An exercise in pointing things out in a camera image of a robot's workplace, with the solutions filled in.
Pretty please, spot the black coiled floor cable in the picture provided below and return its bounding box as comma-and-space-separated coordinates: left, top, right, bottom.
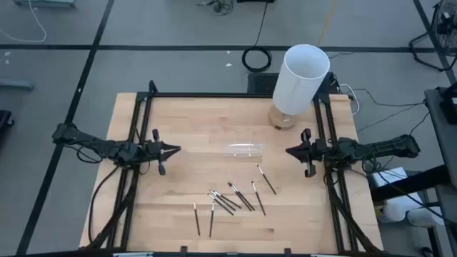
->
241, 0, 273, 74

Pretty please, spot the white looped cable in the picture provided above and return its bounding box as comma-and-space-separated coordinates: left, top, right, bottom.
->
338, 84, 361, 116

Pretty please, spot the black floor fan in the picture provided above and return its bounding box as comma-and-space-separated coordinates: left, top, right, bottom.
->
408, 0, 457, 72

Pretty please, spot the grey metal base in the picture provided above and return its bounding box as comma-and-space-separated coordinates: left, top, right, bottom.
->
13, 0, 76, 9

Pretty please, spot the clear plastic container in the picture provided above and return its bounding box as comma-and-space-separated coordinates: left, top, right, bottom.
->
221, 142, 264, 158

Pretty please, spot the white table lamp wooden base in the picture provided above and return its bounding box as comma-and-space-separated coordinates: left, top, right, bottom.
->
268, 44, 331, 131

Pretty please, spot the white floor cable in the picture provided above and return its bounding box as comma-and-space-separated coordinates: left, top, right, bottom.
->
0, 0, 48, 43

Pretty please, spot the grey metal bar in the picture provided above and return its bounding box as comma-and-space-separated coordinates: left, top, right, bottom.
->
0, 79, 35, 91

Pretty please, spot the yellow floor cable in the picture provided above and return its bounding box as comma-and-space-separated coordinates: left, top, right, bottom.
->
317, 0, 338, 47

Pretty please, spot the grey side table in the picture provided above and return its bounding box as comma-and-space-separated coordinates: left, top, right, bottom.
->
423, 87, 457, 257

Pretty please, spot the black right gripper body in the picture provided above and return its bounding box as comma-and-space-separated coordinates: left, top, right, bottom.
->
301, 128, 328, 178

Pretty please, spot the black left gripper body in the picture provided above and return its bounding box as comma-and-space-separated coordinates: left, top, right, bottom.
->
144, 128, 169, 176

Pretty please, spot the white box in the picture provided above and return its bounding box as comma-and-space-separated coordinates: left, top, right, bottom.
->
371, 166, 410, 190

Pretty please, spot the white paper roll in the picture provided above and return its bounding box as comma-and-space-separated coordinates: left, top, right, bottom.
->
378, 201, 408, 224
406, 206, 446, 228

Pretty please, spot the black cable tangle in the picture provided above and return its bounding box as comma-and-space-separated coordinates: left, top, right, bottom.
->
196, 0, 235, 16

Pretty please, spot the black vented box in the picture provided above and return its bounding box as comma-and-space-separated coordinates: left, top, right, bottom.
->
247, 72, 280, 96

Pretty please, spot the black device on side table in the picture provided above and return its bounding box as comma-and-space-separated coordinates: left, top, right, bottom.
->
438, 82, 457, 125

